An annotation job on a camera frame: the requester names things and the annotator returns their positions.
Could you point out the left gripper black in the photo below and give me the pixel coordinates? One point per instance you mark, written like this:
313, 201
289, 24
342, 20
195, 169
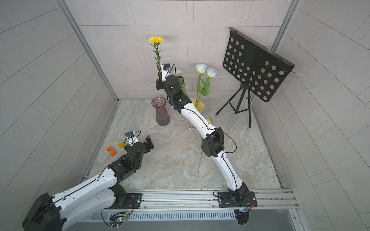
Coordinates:
147, 148

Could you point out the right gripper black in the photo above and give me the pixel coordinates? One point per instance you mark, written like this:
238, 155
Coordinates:
161, 82

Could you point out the white rose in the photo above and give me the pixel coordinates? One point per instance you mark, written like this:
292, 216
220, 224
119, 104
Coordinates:
201, 83
179, 73
211, 74

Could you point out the yellow carnation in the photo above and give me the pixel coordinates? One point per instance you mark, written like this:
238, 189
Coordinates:
155, 41
201, 152

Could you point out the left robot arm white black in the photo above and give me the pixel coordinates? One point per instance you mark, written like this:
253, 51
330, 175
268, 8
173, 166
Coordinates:
45, 216

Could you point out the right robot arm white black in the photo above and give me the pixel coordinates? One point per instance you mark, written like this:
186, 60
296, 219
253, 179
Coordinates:
213, 138

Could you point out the yellow toy block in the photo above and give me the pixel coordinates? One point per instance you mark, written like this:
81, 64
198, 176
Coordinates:
122, 145

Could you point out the purple ribbed glass vase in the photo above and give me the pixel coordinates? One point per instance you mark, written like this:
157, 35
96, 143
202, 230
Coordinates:
162, 116

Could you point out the orange toy block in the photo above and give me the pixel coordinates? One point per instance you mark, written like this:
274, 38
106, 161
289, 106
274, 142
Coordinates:
111, 151

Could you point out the yellow wavy glass vase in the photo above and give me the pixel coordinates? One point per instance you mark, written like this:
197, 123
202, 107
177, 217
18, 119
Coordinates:
199, 106

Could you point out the black perforated music stand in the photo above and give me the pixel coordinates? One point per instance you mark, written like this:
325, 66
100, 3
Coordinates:
259, 70

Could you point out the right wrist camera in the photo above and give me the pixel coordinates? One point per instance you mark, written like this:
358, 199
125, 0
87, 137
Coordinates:
165, 70

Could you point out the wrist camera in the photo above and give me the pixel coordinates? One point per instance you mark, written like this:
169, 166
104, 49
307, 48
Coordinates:
165, 70
131, 137

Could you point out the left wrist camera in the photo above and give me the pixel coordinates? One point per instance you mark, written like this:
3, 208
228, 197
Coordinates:
131, 137

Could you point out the left circuit board with cables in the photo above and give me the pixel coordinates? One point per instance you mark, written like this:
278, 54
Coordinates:
119, 218

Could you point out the circuit board with cables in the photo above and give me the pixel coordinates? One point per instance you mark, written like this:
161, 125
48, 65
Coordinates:
119, 218
242, 215

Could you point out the right circuit board with cables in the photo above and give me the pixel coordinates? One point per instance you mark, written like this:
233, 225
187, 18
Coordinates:
242, 215

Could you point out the aluminium mounting rail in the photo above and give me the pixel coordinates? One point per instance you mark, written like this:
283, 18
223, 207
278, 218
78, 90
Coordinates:
167, 200

